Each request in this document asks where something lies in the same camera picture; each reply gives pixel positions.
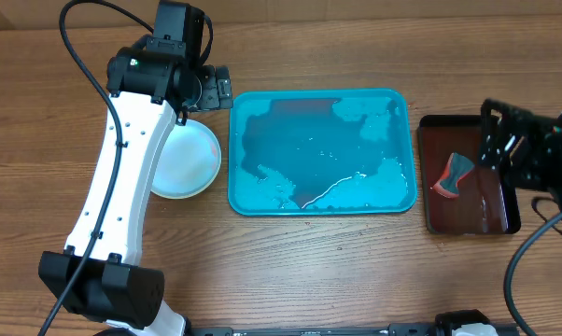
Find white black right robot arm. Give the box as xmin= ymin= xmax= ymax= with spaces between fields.
xmin=433 ymin=98 xmax=562 ymax=336

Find black tray with water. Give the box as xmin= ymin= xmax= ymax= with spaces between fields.
xmin=417 ymin=115 xmax=521 ymax=235

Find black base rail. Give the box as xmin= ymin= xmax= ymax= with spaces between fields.
xmin=188 ymin=323 xmax=437 ymax=336

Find light blue plate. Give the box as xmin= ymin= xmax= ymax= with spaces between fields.
xmin=151 ymin=119 xmax=222 ymax=199

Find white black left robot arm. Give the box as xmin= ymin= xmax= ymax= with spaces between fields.
xmin=38 ymin=1 xmax=232 ymax=335

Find teal plastic tray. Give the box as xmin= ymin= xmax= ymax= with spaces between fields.
xmin=228 ymin=88 xmax=417 ymax=217

